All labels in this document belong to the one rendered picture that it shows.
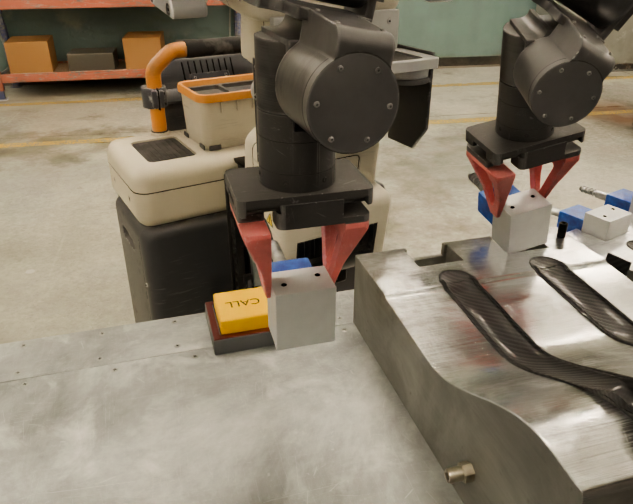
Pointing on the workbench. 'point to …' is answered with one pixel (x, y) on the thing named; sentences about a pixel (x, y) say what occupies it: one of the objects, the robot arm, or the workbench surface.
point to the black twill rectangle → (618, 263)
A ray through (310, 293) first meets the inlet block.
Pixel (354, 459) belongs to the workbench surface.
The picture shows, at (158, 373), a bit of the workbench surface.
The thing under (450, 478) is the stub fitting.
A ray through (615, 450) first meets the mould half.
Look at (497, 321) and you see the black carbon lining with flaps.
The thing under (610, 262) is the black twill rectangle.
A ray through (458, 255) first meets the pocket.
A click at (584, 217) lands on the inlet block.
